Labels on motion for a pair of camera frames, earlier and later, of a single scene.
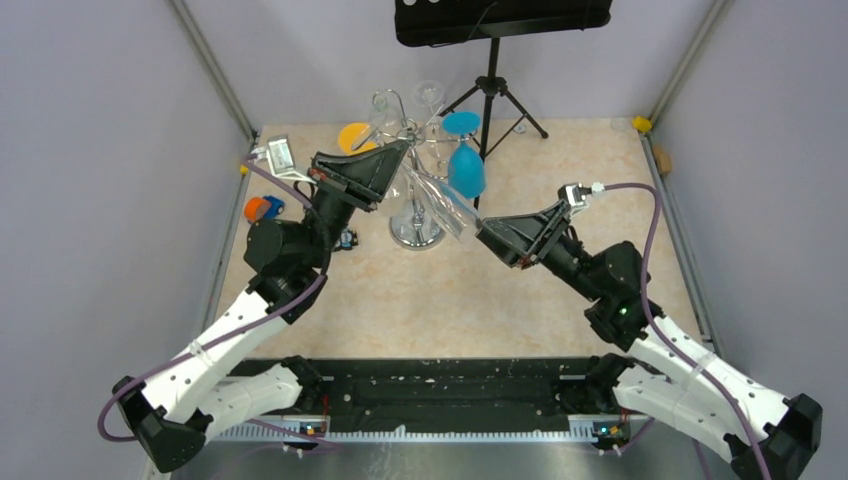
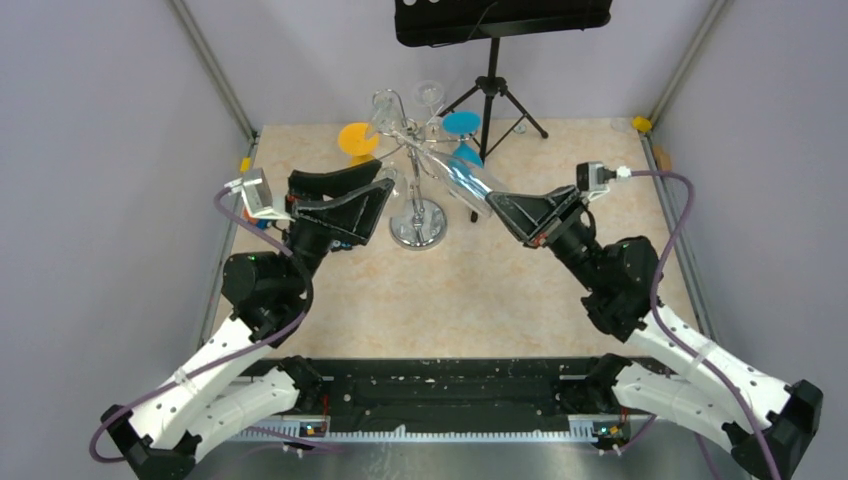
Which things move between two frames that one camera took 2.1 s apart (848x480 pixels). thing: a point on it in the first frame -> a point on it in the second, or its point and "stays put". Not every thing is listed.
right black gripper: (524, 241) -> (555, 211)
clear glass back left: (386, 119) stays put
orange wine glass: (354, 138) stays put
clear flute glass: (445, 203) -> (460, 186)
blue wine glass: (466, 174) stays put
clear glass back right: (430, 93) stays put
